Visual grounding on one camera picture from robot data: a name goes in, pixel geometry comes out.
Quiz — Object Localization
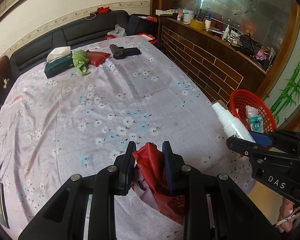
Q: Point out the teal tissue packet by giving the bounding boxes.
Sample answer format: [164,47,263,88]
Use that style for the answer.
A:
[249,115,264,133]

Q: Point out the white spray bottle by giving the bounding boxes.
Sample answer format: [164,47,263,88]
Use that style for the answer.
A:
[212,102,255,142]

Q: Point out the red wrapper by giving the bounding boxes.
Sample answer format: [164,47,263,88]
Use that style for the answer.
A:
[132,142,185,225]

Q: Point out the white red printed plastic bag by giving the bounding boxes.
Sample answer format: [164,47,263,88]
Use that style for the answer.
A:
[245,106,258,119]

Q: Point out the red plastic trash basket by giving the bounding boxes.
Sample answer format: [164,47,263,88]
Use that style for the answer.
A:
[228,89,276,132]

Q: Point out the person right hand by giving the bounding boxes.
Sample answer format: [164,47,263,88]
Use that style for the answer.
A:
[277,197,300,233]

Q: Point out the bamboo painted glass panel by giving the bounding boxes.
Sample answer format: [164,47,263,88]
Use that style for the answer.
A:
[264,28,300,127]

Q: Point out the floral purple tablecloth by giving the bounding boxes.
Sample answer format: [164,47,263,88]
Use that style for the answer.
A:
[0,36,255,239]

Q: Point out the brown wooden cabinet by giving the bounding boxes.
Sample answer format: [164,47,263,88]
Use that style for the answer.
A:
[150,0,300,102]

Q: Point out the red pouch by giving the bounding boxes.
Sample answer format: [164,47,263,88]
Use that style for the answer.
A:
[86,50,110,67]

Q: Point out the black toy pistol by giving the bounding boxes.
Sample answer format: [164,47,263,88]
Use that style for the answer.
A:
[109,44,141,60]

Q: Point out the green cloth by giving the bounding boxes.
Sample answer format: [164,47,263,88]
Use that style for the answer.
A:
[72,50,90,75]

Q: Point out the red white gift box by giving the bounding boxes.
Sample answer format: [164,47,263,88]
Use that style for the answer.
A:
[138,33,158,44]

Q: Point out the green tissue box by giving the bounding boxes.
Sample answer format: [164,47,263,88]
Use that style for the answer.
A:
[44,46,74,79]

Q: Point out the yellow tape roll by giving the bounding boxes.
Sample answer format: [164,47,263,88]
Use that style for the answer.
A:
[190,20,205,30]

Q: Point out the white plastic bag on sofa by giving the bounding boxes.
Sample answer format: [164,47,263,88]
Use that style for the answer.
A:
[107,24,127,37]

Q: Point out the black leather sofa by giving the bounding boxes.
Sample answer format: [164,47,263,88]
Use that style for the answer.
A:
[10,10,130,80]

